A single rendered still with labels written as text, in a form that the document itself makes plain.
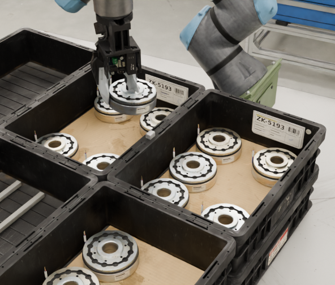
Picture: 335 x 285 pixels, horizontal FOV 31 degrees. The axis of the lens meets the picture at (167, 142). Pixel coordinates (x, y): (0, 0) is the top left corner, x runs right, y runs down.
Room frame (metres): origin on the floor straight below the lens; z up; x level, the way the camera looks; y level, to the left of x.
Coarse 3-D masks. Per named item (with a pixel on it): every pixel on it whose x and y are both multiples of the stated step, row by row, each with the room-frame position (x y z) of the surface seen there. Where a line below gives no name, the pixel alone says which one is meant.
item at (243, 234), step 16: (224, 96) 1.19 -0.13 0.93; (272, 112) 1.12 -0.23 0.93; (320, 128) 1.06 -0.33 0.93; (144, 144) 1.01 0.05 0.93; (320, 144) 1.03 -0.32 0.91; (128, 160) 0.96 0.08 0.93; (304, 160) 0.96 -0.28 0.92; (112, 176) 0.91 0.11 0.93; (288, 176) 0.90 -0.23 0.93; (144, 192) 0.86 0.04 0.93; (272, 192) 0.85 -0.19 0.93; (176, 208) 0.81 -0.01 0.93; (256, 208) 0.81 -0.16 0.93; (208, 224) 0.77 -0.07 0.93; (256, 224) 0.79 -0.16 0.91; (240, 240) 0.74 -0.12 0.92
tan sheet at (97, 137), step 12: (84, 120) 1.24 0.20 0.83; (96, 120) 1.24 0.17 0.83; (132, 120) 1.24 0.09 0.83; (60, 132) 1.19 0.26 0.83; (72, 132) 1.19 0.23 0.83; (84, 132) 1.19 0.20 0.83; (96, 132) 1.19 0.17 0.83; (108, 132) 1.19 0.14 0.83; (120, 132) 1.19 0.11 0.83; (132, 132) 1.19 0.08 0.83; (84, 144) 1.14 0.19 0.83; (96, 144) 1.14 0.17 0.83; (108, 144) 1.14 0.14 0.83; (120, 144) 1.14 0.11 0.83; (132, 144) 1.14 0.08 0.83; (84, 156) 1.10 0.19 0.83
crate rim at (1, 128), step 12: (84, 72) 1.31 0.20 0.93; (156, 72) 1.30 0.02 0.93; (192, 84) 1.24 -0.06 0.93; (48, 96) 1.20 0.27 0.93; (192, 96) 1.19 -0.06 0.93; (36, 108) 1.16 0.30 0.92; (180, 108) 1.14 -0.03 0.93; (12, 120) 1.10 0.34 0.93; (168, 120) 1.09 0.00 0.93; (12, 132) 1.06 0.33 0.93; (36, 144) 1.01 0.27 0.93; (60, 156) 0.97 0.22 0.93; (120, 156) 0.97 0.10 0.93; (84, 168) 0.93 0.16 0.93; (108, 168) 0.93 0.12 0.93
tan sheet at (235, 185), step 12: (252, 144) 1.14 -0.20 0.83; (240, 156) 1.09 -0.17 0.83; (228, 168) 1.05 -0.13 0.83; (240, 168) 1.05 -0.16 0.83; (216, 180) 1.01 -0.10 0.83; (228, 180) 1.01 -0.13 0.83; (240, 180) 1.01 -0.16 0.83; (252, 180) 1.01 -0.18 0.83; (204, 192) 0.97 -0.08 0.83; (216, 192) 0.97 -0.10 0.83; (228, 192) 0.97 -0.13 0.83; (240, 192) 0.97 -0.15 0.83; (252, 192) 0.97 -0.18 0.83; (264, 192) 0.97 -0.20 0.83; (192, 204) 0.93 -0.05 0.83; (204, 204) 0.93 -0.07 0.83; (240, 204) 0.93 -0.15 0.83; (252, 204) 0.93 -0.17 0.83
